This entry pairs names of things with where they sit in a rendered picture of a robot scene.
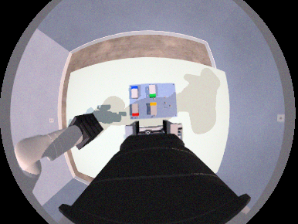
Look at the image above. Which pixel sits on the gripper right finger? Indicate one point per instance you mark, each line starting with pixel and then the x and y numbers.
pixel 170 128

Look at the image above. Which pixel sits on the pale pink block with red end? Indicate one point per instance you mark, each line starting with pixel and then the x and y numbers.
pixel 135 110

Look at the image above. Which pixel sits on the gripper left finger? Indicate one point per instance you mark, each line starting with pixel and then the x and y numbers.
pixel 132 129

